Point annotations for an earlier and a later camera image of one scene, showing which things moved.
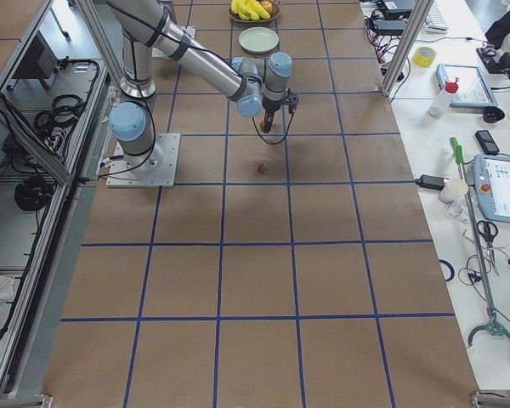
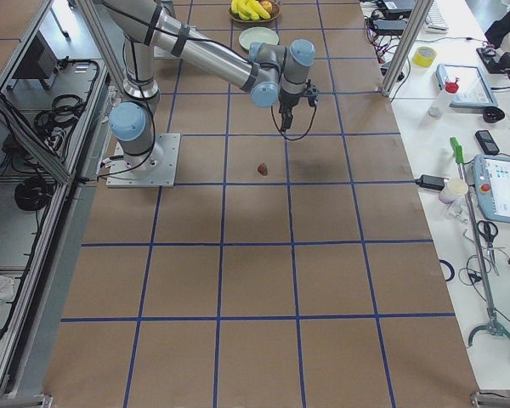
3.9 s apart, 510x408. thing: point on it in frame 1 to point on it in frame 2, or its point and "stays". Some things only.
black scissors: x=488 y=229 stays
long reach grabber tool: x=491 y=325 stays
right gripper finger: x=269 y=118 to x=286 y=116
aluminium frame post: x=405 y=48 stays
